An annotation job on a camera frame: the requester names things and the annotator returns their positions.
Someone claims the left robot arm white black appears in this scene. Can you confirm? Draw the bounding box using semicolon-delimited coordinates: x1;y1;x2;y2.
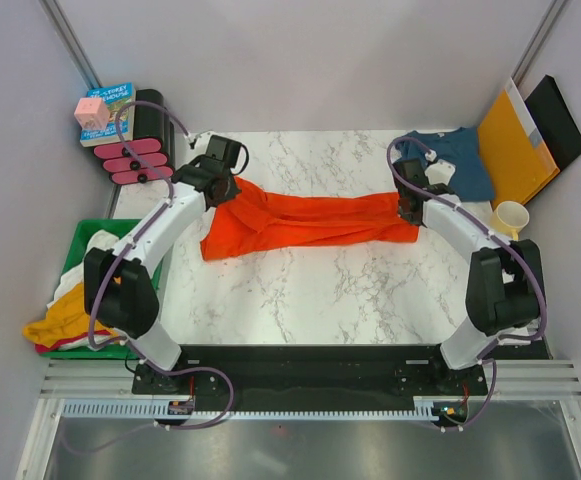
83;134;250;393

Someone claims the white cable duct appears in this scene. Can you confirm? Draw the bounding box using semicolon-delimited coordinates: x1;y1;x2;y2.
61;399;439;421

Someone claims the pink cube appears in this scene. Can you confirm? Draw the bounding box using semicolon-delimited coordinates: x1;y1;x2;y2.
74;97;110;131

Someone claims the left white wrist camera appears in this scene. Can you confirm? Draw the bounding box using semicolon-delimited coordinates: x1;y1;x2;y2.
188;131;214;153

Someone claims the purple cable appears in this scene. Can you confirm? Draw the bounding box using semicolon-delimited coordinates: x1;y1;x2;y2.
62;100;236;454
386;136;549;434

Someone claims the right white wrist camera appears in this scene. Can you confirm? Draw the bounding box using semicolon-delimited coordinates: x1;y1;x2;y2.
425;160;456;185

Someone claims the pink t shirt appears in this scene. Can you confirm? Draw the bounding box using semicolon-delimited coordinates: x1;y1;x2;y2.
34;337;90;354

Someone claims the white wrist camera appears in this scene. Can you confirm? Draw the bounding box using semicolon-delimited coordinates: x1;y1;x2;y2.
188;131;214;153
425;160;456;185

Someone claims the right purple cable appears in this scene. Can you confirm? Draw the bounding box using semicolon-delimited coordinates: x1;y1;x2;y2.
386;136;549;434

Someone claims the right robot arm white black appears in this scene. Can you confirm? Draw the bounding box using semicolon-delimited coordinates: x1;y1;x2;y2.
389;159;547;394

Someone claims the yellow t shirt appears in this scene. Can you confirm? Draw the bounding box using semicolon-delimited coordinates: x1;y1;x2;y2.
22;282;90;350

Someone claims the yellow mug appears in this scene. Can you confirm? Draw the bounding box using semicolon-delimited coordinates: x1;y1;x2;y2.
490;201;530;241

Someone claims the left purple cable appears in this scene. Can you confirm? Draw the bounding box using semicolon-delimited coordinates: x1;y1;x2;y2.
62;100;236;454

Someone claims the orange folder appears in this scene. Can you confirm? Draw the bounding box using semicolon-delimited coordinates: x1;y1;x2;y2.
477;79;560;207

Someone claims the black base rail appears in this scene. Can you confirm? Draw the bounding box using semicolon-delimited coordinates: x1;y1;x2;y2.
132;345;487;411

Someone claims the green plastic bin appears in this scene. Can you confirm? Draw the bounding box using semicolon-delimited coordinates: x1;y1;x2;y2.
39;219;140;360

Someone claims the orange t shirt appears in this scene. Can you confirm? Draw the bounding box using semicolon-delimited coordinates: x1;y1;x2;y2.
200;178;419;262

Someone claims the black flat box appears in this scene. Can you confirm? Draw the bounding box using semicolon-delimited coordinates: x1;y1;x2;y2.
525;75;581;171

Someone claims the blue paperback book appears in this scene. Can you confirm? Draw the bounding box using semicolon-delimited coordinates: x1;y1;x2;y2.
80;82;136;147

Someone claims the blue folded t shirt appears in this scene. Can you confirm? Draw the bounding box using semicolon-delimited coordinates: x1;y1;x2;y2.
396;127;495;202

